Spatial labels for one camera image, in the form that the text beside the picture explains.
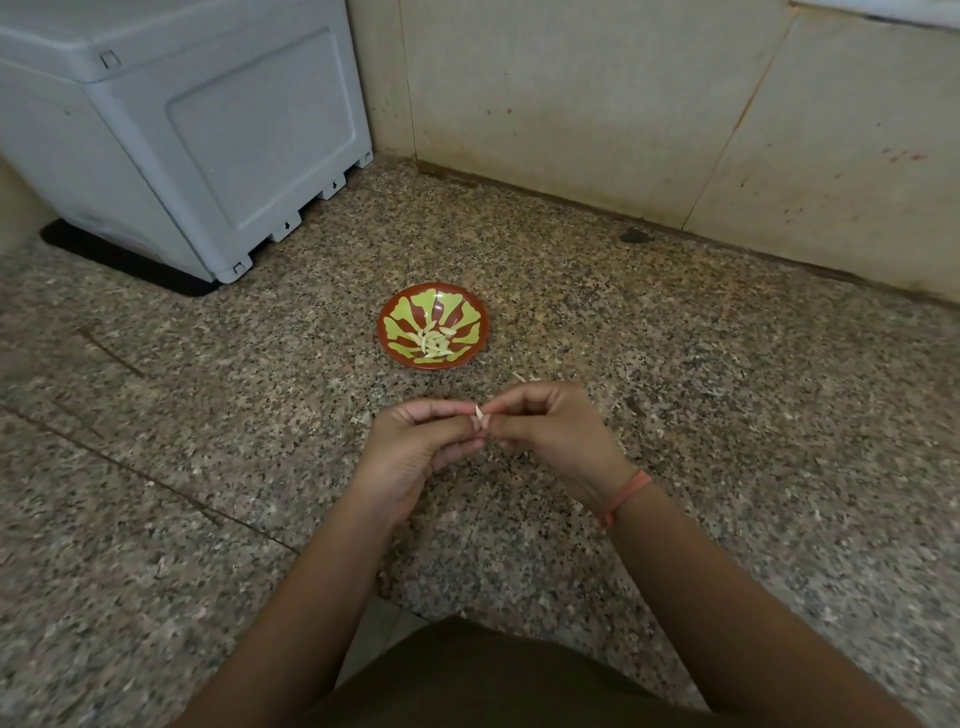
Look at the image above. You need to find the orange thread wristband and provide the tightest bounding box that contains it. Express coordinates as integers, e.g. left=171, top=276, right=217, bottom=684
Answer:
left=597, top=469, right=654, bottom=531

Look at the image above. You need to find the pile of peeled garlic cloves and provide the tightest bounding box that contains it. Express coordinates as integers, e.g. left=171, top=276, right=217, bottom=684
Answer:
left=408, top=323, right=459, bottom=360

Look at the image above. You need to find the person's right hand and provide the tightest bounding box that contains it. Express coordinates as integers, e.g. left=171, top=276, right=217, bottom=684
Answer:
left=480, top=380, right=639, bottom=519

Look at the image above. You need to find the red and green patterned bowl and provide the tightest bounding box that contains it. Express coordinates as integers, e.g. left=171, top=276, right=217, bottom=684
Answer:
left=376, top=282, right=491, bottom=372

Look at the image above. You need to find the person's left forearm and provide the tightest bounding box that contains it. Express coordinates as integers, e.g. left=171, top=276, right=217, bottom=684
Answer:
left=168, top=483, right=399, bottom=728

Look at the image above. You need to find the grey washing machine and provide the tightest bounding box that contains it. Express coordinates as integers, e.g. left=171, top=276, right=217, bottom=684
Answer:
left=0, top=0, right=375, bottom=285

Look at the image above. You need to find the person's right forearm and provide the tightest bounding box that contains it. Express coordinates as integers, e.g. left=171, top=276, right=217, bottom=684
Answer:
left=600, top=480, right=927, bottom=728

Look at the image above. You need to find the person's brown clothing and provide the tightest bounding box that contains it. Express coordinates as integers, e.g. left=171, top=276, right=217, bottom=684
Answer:
left=296, top=616, right=751, bottom=728

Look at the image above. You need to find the person's left hand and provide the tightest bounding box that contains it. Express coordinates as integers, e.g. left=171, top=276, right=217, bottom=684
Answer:
left=351, top=398, right=487, bottom=531

